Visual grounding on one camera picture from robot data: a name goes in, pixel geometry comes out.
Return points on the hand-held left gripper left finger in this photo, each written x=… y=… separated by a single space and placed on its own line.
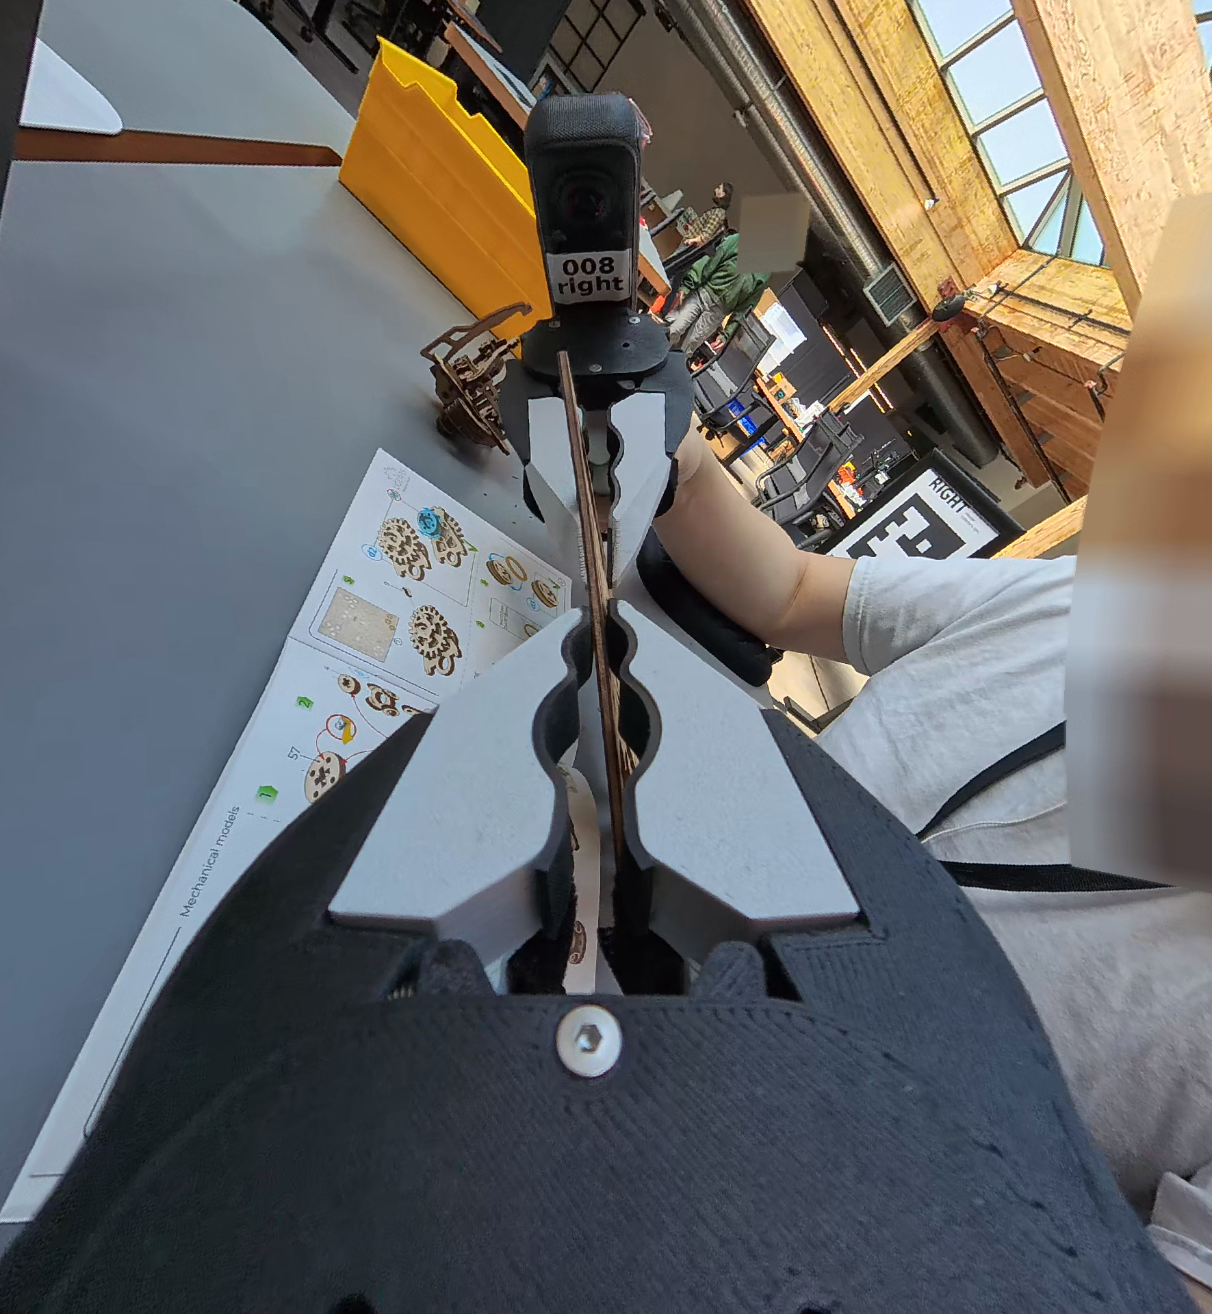
x=451 y=812

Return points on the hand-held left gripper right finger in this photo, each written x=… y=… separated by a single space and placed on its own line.
x=739 y=822

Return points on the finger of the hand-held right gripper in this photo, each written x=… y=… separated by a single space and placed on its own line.
x=641 y=452
x=549 y=442

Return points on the wooden puzzle parts sheet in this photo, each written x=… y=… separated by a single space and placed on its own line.
x=606 y=709

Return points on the person's right forearm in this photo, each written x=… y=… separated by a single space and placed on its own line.
x=760 y=565

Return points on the grey desk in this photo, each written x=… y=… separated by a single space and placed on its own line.
x=154 y=411

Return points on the adjoining brown-edged desk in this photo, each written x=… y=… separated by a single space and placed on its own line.
x=205 y=83

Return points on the partly built wooden model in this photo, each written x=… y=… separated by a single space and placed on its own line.
x=472 y=390

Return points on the black office chair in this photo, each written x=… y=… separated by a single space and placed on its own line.
x=811 y=473
x=734 y=365

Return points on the black wrist rest pad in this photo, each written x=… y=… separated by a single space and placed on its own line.
x=708 y=626

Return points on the illustrated instruction booklet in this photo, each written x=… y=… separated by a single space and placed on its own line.
x=257 y=770

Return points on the nested yellow storage bins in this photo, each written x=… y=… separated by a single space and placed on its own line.
x=431 y=185

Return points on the framed marker sign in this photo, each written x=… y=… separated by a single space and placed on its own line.
x=913 y=524

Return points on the person in white t-shirt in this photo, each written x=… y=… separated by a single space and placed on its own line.
x=1026 y=1027

